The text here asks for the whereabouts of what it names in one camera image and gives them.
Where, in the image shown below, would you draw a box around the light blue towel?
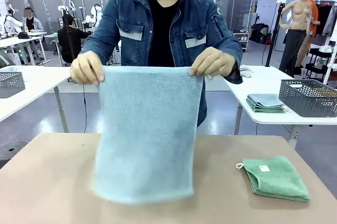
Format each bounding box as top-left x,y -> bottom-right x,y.
92,65 -> 205,205

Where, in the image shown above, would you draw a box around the folded green towel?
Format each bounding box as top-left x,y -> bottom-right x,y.
247,102 -> 286,111
251,107 -> 287,114

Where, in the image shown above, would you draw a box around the green towel with white loop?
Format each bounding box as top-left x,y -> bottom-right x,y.
235,155 -> 311,203

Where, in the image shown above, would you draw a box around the seated person in black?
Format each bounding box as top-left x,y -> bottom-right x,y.
57,14 -> 92,64

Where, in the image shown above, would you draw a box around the white cloth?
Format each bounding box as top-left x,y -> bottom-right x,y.
239,64 -> 255,79

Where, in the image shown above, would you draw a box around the person in denim jacket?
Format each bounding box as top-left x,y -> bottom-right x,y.
80,0 -> 243,127

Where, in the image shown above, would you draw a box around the folded blue-grey towel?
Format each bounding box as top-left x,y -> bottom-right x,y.
246,93 -> 284,106

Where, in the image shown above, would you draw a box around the black tripod light stand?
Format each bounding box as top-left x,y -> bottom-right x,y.
265,0 -> 287,67

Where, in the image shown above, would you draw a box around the beige mannequin with black trousers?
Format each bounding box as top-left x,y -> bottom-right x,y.
279,0 -> 314,79

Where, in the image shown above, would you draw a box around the mannequin in orange shirt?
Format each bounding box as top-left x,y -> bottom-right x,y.
296,0 -> 321,68

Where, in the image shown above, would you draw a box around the person's left forearm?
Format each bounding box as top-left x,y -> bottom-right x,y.
210,23 -> 243,85

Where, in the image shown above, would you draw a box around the person in dark striped top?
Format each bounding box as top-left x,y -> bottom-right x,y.
0,50 -> 14,68

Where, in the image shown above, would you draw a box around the grey perforated plastic basket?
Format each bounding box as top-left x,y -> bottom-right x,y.
278,79 -> 337,118
0,71 -> 26,99

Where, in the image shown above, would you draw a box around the wooden shoe shelf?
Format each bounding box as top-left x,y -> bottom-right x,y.
233,33 -> 250,53

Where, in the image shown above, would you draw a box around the seated person in grey jacket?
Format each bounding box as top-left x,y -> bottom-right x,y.
22,7 -> 44,34

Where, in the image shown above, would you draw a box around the person's right hand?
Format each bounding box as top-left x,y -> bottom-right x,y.
70,51 -> 106,85

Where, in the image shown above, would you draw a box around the long white work table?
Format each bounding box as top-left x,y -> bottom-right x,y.
0,32 -> 48,65

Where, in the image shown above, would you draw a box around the person's right forearm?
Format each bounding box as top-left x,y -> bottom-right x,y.
80,23 -> 119,64

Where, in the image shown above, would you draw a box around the black bag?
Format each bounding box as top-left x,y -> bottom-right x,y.
250,23 -> 270,45

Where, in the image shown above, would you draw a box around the black shelf cart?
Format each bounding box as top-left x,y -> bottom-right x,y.
301,47 -> 336,82

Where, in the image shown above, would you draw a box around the clothes rack with dark garments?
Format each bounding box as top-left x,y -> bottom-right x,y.
314,0 -> 337,37

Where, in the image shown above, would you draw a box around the person's left hand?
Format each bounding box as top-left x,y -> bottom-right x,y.
189,46 -> 237,80

